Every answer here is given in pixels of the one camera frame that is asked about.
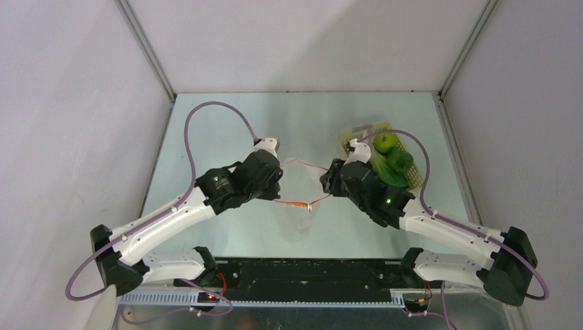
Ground green bok choy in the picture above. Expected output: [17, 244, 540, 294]
[369, 149, 409, 188]

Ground clear zip top bag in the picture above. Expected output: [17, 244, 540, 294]
[274, 158, 329, 242]

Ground green bell pepper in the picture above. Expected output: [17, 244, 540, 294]
[386, 147, 414, 174]

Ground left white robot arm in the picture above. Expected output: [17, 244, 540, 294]
[90, 148, 283, 296]

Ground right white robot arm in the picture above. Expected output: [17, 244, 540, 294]
[319, 158, 538, 307]

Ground green apple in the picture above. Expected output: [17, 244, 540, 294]
[373, 133, 399, 155]

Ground cream perforated plastic basket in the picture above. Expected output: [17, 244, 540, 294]
[336, 121, 424, 191]

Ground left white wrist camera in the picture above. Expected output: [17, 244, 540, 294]
[254, 137, 281, 159]

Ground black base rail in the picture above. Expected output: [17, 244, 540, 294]
[173, 257, 448, 304]

